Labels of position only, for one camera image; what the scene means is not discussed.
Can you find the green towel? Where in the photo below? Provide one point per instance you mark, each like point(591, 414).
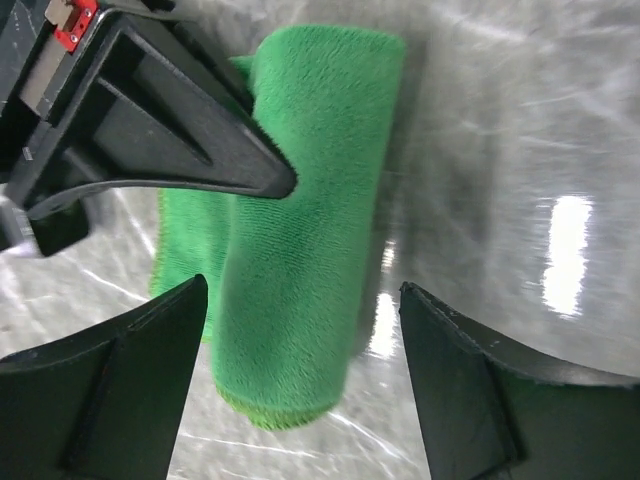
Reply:
point(286, 276)

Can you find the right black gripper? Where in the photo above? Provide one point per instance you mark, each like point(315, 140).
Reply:
point(92, 100)

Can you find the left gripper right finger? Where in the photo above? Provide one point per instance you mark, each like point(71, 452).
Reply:
point(490, 407)

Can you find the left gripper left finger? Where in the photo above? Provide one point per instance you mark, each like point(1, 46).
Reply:
point(107, 401)

